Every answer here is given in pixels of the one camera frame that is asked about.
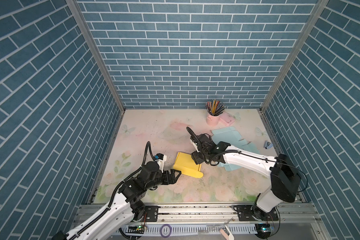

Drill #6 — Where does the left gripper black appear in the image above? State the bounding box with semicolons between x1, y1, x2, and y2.
145;169;183;192

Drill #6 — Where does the yellow paper box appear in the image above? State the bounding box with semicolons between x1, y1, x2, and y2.
173;152;204;179

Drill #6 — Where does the light blue paper box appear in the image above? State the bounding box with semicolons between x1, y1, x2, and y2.
212;127;260;173

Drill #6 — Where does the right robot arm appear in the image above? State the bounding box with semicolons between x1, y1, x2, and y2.
190;132;302;219

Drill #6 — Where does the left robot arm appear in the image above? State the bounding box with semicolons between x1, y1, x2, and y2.
52;161;182;240

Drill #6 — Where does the pink flat paper box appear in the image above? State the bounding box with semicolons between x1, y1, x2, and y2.
219;112;236;127

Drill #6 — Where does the pink metal pencil cup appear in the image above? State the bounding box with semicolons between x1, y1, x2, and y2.
206;114;220;127

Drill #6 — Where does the coloured pencils bundle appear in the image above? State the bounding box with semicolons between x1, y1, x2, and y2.
205;100;226;117

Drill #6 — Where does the white pink clip tool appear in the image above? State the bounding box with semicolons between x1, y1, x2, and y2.
219;225;235;240

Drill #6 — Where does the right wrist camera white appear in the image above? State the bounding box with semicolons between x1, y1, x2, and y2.
190;139;199;152

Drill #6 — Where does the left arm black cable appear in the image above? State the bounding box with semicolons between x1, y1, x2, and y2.
65;141;154;240

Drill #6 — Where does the purple tape ring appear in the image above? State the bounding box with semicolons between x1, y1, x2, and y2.
159;224;173;239

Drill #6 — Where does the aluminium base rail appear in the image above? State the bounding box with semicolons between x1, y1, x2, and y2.
74;202;330;240

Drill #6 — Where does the aluminium corner post right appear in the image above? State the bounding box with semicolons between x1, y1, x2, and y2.
259;0;329;115

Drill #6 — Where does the aluminium corner post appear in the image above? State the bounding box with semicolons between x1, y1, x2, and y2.
66;0;125;114
259;0;329;115

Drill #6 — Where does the aluminium corner post left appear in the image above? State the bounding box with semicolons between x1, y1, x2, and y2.
66;0;125;114

